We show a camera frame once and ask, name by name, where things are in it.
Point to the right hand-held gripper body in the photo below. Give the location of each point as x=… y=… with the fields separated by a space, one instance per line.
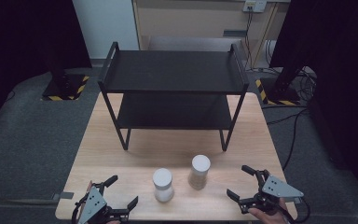
x=278 y=188

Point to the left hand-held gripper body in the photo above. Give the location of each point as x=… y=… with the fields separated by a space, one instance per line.
x=92 y=203

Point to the jar of white powder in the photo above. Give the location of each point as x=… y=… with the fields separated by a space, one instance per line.
x=163 y=185

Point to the jar of beige powder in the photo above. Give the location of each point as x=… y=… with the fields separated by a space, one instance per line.
x=199 y=171

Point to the black two-tier shelf rack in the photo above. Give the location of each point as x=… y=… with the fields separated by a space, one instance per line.
x=174 y=71

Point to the person's left hand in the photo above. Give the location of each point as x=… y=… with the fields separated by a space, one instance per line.
x=113 y=222

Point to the person's right hand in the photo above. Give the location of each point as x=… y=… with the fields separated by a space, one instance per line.
x=268 y=217

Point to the grey tape piece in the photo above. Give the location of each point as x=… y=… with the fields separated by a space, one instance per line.
x=64 y=195
x=296 y=200

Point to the dark curtain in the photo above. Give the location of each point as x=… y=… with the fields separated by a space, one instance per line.
x=345 y=77
x=18 y=46

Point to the light wooden cabinet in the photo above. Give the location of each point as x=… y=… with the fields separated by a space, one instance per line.
x=199 y=20

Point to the white wall socket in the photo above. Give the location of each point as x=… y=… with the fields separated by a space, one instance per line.
x=254 y=5

